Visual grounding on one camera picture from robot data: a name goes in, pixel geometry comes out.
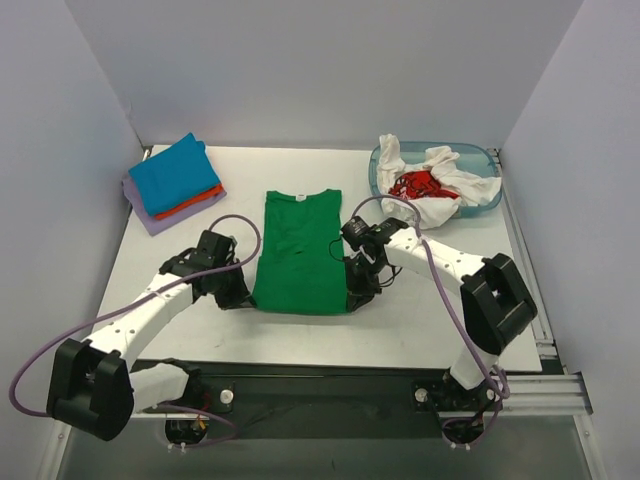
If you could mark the green t shirt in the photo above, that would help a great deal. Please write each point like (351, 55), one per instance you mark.
(300, 270)

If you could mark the clear blue plastic bin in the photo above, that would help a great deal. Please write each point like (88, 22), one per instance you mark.
(473, 159)

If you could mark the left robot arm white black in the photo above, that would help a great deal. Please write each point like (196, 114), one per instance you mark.
(94, 386)

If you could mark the folded blue t shirt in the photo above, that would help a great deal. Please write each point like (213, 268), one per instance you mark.
(174, 175)

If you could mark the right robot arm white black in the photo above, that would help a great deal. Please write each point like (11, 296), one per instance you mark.
(487, 298)

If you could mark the aluminium frame rail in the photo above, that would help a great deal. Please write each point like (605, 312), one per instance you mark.
(537, 394)

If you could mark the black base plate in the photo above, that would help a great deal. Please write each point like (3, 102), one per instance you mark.
(265, 420)

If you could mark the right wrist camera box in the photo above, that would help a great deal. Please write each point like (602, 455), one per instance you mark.
(357, 233)

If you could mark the folded orange t shirt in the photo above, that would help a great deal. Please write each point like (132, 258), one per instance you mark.
(203, 199)

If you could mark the white t shirt red print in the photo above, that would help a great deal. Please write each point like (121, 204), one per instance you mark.
(434, 187)

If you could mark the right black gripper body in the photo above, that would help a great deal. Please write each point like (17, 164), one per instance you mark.
(359, 284)

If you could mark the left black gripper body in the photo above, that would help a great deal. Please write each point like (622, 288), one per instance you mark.
(229, 291)

